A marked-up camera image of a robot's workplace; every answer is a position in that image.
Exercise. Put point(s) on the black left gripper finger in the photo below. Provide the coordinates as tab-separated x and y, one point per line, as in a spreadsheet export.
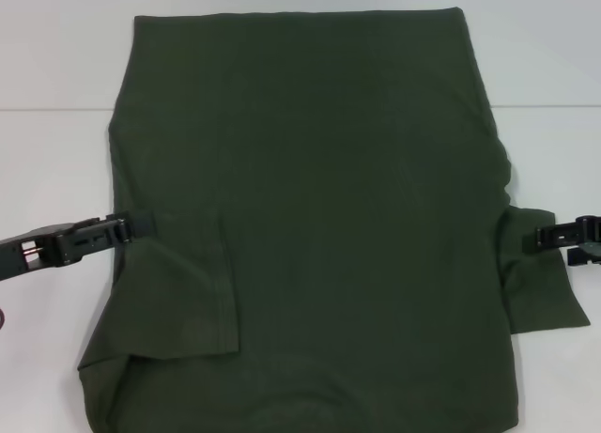
117	228

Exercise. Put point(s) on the dark green t-shirt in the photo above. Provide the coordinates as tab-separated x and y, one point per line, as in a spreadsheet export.
328	193

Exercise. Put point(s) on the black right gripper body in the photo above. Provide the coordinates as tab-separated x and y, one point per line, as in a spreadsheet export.
589	245

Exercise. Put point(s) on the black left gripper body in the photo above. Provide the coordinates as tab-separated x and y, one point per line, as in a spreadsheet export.
37	250

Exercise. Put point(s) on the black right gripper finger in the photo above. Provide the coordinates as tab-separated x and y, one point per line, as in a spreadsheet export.
559	236

